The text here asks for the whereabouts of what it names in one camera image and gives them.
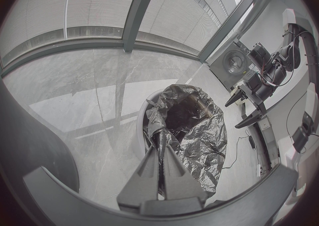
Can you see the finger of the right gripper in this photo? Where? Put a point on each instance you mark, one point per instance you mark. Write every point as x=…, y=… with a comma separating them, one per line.
x=251, y=119
x=236, y=97

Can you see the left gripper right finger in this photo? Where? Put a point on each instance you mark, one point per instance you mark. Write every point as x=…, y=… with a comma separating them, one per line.
x=179, y=177

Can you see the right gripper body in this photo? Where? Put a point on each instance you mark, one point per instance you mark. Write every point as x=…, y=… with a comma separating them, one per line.
x=271, y=82

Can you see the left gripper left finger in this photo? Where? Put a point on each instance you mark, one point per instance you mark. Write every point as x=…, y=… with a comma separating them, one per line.
x=144, y=177

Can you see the black plastic bag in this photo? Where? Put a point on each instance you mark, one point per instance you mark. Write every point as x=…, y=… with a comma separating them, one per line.
x=199, y=140

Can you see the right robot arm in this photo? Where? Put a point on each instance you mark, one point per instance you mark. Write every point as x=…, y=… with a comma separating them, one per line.
x=290, y=55

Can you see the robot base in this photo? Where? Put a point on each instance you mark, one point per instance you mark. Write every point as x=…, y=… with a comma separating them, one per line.
x=291, y=160

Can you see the white trash bin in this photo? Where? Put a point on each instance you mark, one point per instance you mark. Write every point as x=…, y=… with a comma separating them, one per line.
x=140, y=130

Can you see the white perforated basket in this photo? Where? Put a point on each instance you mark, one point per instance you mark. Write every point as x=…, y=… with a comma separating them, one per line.
x=236, y=96

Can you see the white power strip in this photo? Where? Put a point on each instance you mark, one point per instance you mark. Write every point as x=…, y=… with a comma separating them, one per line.
x=258, y=167

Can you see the window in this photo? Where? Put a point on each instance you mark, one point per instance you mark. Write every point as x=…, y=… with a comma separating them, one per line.
x=132, y=20

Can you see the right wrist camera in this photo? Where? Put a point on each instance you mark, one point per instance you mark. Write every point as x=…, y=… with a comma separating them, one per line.
x=251, y=80

